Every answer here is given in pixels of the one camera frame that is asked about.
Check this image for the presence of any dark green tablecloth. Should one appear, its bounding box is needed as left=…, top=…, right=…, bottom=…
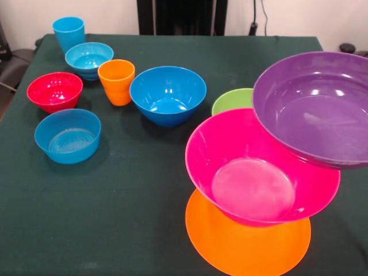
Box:
left=0, top=33, right=368, bottom=276

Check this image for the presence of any green bowl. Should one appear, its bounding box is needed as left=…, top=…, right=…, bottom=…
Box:
left=211, top=87, right=254, bottom=117

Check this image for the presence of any large pink bowl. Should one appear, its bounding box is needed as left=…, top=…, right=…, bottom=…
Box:
left=185, top=108, right=342, bottom=228

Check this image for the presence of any small crimson bowl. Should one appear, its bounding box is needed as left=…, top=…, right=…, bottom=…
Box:
left=26, top=71, right=84, bottom=114

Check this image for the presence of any orange cup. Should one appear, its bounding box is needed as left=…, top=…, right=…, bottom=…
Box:
left=97, top=59, right=136, bottom=106

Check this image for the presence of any blue cup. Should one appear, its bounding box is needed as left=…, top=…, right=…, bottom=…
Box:
left=52, top=16, right=86, bottom=55

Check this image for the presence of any large orange bowl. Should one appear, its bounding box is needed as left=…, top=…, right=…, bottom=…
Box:
left=185, top=188, right=312, bottom=276

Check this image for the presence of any translucent blue bowl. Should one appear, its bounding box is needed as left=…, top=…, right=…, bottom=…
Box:
left=34, top=108, right=102, bottom=165

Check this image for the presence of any black hanging cable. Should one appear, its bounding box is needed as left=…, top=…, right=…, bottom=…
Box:
left=248, top=0, right=270, bottom=37

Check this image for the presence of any purple bowl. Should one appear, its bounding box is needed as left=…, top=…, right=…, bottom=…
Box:
left=252, top=51, right=368, bottom=170

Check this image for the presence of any small ribbed cyan bowl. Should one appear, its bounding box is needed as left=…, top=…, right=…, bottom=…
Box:
left=64, top=41, right=114, bottom=81

